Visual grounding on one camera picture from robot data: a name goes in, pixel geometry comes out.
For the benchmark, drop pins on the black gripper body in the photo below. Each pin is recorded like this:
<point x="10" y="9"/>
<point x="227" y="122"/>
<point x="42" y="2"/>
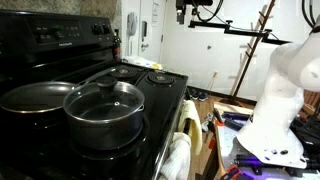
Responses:
<point x="180" y="7"/>

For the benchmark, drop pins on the glass lid with black knob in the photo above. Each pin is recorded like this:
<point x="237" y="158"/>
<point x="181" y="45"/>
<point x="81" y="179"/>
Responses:
<point x="106" y="83"/>

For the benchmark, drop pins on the robot base table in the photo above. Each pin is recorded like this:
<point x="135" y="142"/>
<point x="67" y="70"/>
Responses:
<point x="226" y="143"/>

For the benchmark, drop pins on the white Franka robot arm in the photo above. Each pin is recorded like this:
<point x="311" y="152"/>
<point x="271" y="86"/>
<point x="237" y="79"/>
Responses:
<point x="280" y="110"/>

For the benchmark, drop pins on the black electric stove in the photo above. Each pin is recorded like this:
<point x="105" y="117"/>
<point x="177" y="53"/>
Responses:
<point x="160" y="110"/>

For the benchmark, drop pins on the white yellow paper pile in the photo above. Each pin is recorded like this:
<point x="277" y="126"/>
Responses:
<point x="143" y="61"/>

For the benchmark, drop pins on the dark glass bottle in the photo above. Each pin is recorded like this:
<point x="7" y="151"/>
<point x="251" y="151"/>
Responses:
<point x="116" y="46"/>

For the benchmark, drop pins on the wooden coat rack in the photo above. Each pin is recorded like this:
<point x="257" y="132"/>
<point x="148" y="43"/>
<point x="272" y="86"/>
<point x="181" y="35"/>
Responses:
<point x="253" y="43"/>

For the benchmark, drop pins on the dark shoe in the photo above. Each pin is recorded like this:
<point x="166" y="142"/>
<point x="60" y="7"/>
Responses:
<point x="193" y="93"/>
<point x="203" y="96"/>

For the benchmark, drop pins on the pale yellow dish towel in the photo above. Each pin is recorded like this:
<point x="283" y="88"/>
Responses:
<point x="195" y="126"/>

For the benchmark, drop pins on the blue black clamp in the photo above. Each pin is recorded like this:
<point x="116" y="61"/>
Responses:
<point x="235" y="116"/>

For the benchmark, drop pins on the white dish towel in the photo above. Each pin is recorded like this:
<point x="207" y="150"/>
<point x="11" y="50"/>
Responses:
<point x="178" y="156"/>

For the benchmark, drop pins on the wooden chair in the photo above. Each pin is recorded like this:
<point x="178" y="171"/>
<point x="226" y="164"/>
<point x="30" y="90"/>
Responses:
<point x="311" y="100"/>

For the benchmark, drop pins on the grey frying pan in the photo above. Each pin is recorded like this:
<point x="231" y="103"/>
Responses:
<point x="30" y="96"/>

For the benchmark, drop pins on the black camera on boom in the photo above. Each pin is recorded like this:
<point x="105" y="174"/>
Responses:
<point x="200" y="2"/>

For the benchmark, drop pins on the grey wall phone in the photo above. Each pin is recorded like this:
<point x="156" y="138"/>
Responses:
<point x="131" y="23"/>

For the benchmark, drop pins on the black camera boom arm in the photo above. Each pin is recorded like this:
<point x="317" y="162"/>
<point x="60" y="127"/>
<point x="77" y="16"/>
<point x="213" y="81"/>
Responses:
<point x="243" y="32"/>

